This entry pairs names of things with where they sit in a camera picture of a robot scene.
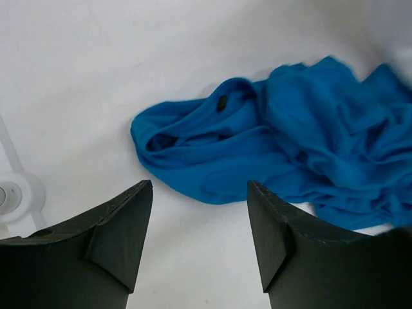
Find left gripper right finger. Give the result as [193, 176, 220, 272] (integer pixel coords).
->
[247, 181, 411, 309]

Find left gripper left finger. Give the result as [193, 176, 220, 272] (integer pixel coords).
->
[1, 180, 153, 309]

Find silver clothes rack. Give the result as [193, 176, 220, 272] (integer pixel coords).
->
[0, 121, 46, 237]

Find blue t shirt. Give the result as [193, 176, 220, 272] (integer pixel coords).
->
[130, 57, 411, 230]

